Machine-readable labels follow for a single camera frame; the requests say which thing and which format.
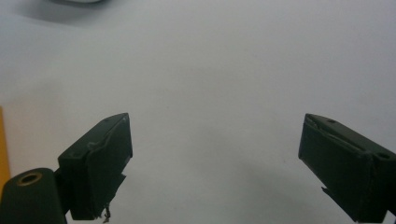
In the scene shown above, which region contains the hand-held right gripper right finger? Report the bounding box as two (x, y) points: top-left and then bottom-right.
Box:
(298, 113), (396, 224)

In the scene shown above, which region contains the white rounded object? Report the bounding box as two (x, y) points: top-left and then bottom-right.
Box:
(50, 0), (108, 6)

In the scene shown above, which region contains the yellow flat object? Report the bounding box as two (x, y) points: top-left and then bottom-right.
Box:
(0, 105), (12, 193)

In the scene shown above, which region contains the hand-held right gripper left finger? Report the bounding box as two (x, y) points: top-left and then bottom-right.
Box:
(57, 112), (134, 221)

